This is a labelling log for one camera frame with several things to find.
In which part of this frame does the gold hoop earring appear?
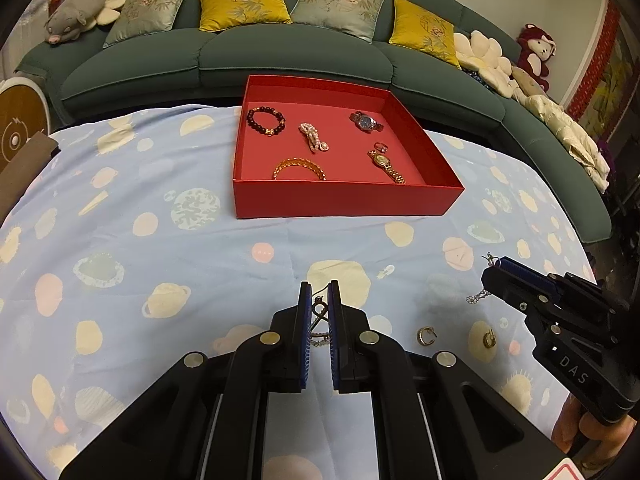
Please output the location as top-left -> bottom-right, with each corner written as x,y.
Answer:
416,326 -> 437,347
483,328 -> 497,349

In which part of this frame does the silver dangle earring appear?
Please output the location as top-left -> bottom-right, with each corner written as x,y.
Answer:
310,285 -> 331,348

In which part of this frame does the dark bead bracelet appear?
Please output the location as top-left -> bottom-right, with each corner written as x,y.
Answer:
245,104 -> 288,137

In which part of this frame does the red jewelry tray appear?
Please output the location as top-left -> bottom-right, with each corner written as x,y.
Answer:
232,75 -> 464,219

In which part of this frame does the person's right hand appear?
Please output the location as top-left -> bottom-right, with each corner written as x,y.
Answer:
551,394 -> 637,467

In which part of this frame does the cream quilted blanket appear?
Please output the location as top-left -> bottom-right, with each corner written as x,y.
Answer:
518,94 -> 611,194

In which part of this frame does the blue planet bedsheet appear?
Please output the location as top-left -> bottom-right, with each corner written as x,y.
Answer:
1,105 -> 591,479

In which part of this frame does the gold watch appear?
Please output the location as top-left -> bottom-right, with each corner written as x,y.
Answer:
368,150 -> 406,184

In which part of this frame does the silver blue-dial watch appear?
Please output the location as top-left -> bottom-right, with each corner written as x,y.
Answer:
349,110 -> 384,133

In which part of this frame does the red monkey plush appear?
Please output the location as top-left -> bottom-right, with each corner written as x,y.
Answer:
518,23 -> 556,92

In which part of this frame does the white flower cushion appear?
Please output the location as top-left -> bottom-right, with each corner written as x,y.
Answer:
454,30 -> 518,99

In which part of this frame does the yellow embroidered cushion right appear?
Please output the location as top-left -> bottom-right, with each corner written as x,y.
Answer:
388,0 -> 461,70

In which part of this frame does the yellow embroidered cushion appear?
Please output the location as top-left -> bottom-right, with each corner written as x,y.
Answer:
388,0 -> 461,70
198,0 -> 292,32

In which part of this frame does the brown cloth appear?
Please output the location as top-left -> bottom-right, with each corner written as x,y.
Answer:
0,132 -> 60,221

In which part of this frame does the green sofa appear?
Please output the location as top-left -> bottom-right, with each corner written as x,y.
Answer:
18,0 -> 612,244

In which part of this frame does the round wooden white device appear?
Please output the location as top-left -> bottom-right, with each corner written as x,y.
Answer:
0,77 -> 51,170

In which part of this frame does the grey-green embroidered cushion right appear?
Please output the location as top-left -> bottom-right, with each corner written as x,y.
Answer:
291,0 -> 385,44

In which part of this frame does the grey-green embroidered cushion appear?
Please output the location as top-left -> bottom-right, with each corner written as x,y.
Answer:
291,0 -> 385,44
103,0 -> 183,49

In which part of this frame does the yellow embroidered cushion centre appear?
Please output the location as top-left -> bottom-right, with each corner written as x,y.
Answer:
198,0 -> 292,32

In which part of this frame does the grey-green embroidered cushion left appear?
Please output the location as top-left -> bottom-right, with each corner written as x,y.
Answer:
103,0 -> 183,49

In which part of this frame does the grey pig plush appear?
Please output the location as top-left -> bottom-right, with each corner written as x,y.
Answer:
44,0 -> 106,46

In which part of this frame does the amber bead bracelet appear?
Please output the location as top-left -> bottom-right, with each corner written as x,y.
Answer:
271,157 -> 328,182

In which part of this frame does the pink pearl bracelet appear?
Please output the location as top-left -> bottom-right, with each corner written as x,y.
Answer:
298,121 -> 331,155

